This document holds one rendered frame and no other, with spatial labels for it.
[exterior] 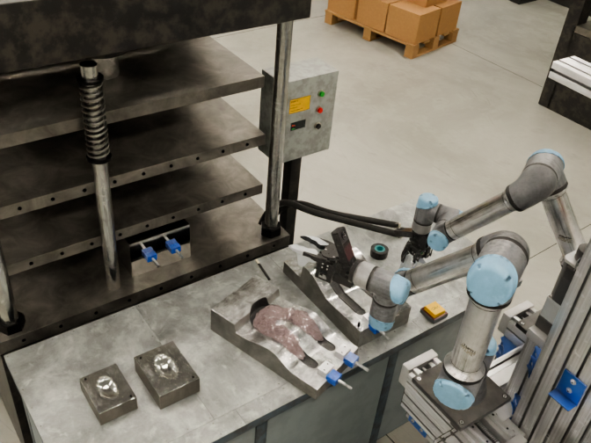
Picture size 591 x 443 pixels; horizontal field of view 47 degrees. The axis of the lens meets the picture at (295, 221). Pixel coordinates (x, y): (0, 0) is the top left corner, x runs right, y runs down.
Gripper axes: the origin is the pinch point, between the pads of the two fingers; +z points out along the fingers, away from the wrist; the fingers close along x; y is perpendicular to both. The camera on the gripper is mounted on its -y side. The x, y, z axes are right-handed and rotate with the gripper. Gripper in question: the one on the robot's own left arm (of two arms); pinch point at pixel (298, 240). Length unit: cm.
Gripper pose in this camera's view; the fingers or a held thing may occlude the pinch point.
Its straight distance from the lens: 199.8
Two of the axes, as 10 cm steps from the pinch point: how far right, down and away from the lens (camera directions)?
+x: 4.9, -3.8, 7.9
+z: -8.6, -3.6, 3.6
